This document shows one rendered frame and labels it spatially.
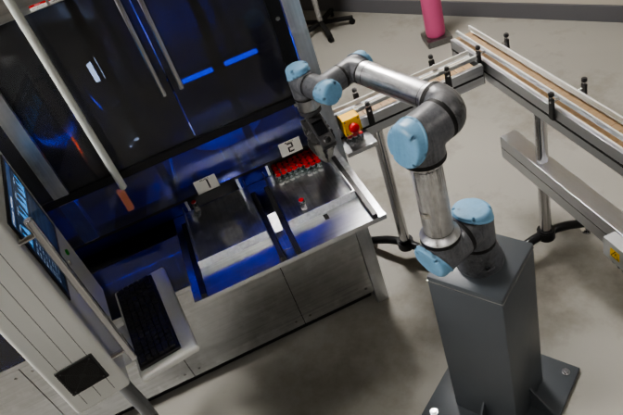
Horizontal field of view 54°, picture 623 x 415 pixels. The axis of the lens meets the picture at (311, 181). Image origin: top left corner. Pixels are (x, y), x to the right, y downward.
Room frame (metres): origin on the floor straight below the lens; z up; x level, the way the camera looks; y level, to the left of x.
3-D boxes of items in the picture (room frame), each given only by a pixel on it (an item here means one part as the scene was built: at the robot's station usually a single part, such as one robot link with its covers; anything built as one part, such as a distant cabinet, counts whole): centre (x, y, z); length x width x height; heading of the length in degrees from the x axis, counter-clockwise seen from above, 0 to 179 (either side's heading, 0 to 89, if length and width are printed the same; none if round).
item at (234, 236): (1.77, 0.36, 0.90); 0.34 x 0.26 x 0.04; 8
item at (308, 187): (1.81, 0.02, 0.90); 0.34 x 0.26 x 0.04; 8
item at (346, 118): (1.96, -0.21, 1.00); 0.08 x 0.07 x 0.07; 8
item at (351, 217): (1.72, 0.18, 0.87); 0.70 x 0.48 x 0.02; 98
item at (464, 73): (2.14, -0.48, 0.92); 0.69 x 0.15 x 0.16; 98
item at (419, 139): (1.22, -0.29, 1.16); 0.15 x 0.12 x 0.55; 117
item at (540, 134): (1.88, -0.94, 0.46); 0.09 x 0.09 x 0.77; 8
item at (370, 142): (2.00, -0.22, 0.87); 0.14 x 0.13 x 0.02; 8
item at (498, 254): (1.28, -0.42, 0.84); 0.15 x 0.15 x 0.10
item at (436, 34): (4.15, -1.28, 0.31); 0.28 x 0.27 x 0.63; 132
